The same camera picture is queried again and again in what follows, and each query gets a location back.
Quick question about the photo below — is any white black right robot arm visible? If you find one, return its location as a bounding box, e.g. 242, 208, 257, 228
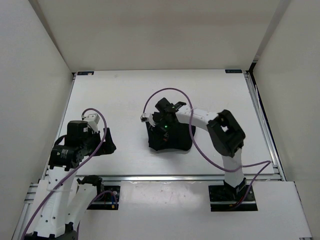
140, 98, 247, 200

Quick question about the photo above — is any aluminium table rail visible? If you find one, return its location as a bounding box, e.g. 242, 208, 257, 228
101, 173, 282, 182

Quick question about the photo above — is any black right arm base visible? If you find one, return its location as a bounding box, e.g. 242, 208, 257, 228
208, 185, 258, 212

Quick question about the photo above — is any blue right corner label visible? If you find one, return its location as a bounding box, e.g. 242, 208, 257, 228
225, 69, 243, 74

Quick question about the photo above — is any blue left corner label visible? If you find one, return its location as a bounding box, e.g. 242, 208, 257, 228
77, 71, 94, 76

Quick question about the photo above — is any white front cover board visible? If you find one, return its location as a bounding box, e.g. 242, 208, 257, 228
79, 181, 312, 240

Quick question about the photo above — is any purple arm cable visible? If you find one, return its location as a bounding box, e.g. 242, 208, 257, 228
19, 107, 118, 240
142, 87, 272, 208

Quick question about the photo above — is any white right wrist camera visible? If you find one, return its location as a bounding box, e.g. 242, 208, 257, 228
140, 113, 156, 127

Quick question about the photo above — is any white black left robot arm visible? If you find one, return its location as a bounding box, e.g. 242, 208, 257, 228
21, 114, 118, 240

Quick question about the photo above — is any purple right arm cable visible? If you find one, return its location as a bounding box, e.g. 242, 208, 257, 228
142, 87, 272, 208

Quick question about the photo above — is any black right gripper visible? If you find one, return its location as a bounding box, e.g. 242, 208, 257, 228
149, 117, 177, 148

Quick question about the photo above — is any blue corner label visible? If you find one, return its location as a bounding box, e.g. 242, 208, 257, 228
225, 69, 243, 74
77, 71, 94, 76

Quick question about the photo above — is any black pleated skirt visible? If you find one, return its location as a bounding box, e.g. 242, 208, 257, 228
145, 122, 193, 151

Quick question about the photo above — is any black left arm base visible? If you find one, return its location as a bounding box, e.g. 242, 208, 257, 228
87, 182, 121, 211

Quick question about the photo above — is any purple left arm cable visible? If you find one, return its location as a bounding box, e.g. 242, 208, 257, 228
19, 107, 118, 240

